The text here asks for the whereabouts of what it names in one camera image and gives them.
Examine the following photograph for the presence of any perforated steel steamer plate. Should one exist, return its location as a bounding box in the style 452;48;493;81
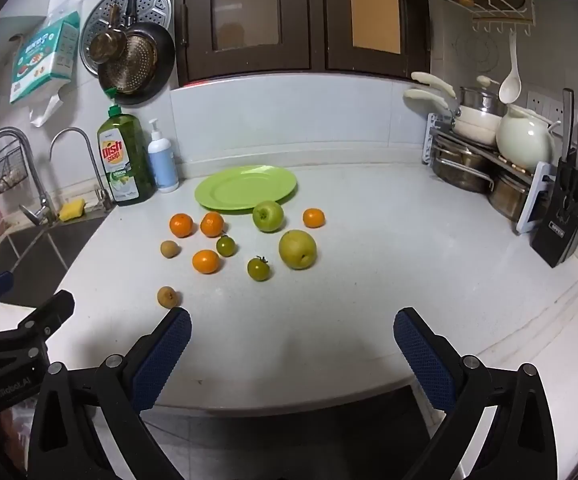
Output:
79;0;172;77

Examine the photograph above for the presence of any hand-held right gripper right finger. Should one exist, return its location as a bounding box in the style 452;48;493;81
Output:
393;306;560;480

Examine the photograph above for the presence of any brass colander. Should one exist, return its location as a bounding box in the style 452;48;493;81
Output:
98;35;159;95

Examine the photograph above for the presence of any steel sink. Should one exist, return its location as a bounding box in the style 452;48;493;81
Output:
0;215;107;291

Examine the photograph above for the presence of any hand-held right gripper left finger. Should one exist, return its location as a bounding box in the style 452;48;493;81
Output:
28;306;193;480

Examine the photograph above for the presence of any yellow sponge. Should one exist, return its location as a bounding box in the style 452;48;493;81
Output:
58;198;86;222

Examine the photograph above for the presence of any white wire wall rack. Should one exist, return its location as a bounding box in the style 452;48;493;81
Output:
419;0;537;36

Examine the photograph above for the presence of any large steel faucet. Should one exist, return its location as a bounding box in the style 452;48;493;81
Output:
0;127;57;226

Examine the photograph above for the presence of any black knife block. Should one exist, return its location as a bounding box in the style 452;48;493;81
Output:
529;157;578;268

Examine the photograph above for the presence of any small brass pot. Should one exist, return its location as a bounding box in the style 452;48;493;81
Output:
89;4;128;63

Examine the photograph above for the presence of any green and white carton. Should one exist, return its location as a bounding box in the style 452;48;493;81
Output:
9;10;80;105

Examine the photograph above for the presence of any white plastic bag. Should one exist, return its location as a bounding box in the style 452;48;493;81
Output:
29;82;67;128

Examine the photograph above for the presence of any green dish soap bottle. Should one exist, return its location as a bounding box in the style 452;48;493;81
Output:
97;88;157;207

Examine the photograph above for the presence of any white pump bottle blue label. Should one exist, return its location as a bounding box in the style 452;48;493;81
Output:
147;118;180;194

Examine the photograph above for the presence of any green plate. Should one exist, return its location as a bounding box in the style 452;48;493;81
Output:
194;165;298;211

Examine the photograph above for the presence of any yellow pear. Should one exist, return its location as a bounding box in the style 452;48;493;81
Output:
278;229;318;270

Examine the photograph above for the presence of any green apple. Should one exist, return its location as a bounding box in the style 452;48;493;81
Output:
252;201;285;233

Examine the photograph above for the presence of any white ceramic jug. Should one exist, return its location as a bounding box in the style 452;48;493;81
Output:
496;105;565;173

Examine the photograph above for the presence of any dark wooden cabinet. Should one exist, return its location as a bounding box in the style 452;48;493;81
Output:
166;0;432;88

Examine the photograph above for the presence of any black wire basket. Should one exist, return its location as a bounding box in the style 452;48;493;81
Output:
0;141;30;198

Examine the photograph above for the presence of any white ladle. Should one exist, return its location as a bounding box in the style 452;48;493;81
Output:
498;30;522;106

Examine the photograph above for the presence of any white wall socket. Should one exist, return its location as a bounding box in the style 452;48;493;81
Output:
525;90;565;122

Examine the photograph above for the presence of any grey pot rack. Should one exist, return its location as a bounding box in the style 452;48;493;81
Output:
421;112;555;235

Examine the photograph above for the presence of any cream pan with handle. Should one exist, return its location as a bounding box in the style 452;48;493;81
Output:
410;71;502;128
402;88;501;147

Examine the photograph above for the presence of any black frying pan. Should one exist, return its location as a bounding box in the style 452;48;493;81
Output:
97;0;176;107

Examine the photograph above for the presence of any steel pot with lid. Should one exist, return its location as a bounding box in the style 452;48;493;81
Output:
459;76;507;116

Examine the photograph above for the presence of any thin steel faucet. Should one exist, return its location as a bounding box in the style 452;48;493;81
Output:
50;128;114;211

